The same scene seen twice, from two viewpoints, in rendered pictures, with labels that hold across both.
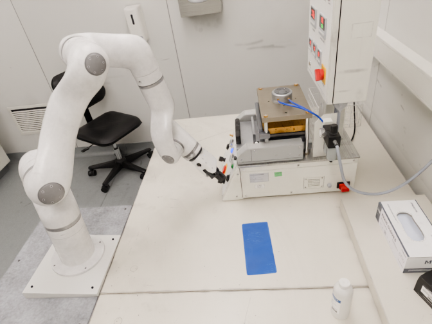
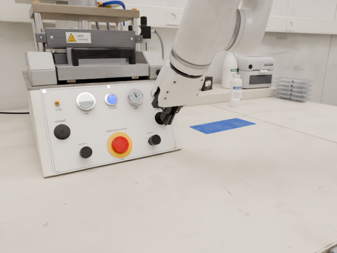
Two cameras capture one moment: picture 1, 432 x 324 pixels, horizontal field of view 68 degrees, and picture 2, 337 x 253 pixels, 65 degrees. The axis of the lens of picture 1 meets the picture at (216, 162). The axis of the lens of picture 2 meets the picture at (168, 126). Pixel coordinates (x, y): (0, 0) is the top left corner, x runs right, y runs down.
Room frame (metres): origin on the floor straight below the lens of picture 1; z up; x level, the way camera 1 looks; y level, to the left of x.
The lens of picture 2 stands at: (1.43, 0.50, 1.01)
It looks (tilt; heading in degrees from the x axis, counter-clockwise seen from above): 16 degrees down; 234
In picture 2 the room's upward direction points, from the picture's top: straight up
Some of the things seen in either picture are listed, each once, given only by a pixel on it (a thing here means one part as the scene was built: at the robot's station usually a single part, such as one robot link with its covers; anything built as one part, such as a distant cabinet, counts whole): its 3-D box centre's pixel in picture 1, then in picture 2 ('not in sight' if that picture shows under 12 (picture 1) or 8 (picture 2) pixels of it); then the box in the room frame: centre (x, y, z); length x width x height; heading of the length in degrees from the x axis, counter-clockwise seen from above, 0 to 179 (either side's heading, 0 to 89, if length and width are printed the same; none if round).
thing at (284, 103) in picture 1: (290, 107); (88, 21); (1.12, -0.32, 1.08); 0.31 x 0.24 x 0.13; 173
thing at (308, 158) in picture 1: (290, 138); (86, 75); (1.14, -0.33, 0.93); 0.46 x 0.35 x 0.01; 83
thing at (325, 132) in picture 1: (328, 140); (138, 37); (0.91, -0.39, 1.05); 0.15 x 0.05 x 0.15; 173
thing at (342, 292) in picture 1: (341, 297); (235, 91); (0.47, -0.28, 0.82); 0.05 x 0.05 x 0.14
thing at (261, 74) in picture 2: not in sight; (247, 71); (0.13, -0.48, 0.88); 0.25 x 0.20 x 0.17; 76
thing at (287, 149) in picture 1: (267, 151); (140, 63); (1.02, -0.20, 0.96); 0.26 x 0.05 x 0.07; 83
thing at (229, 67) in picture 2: not in sight; (230, 65); (0.27, -0.50, 0.92); 0.09 x 0.08 x 0.25; 103
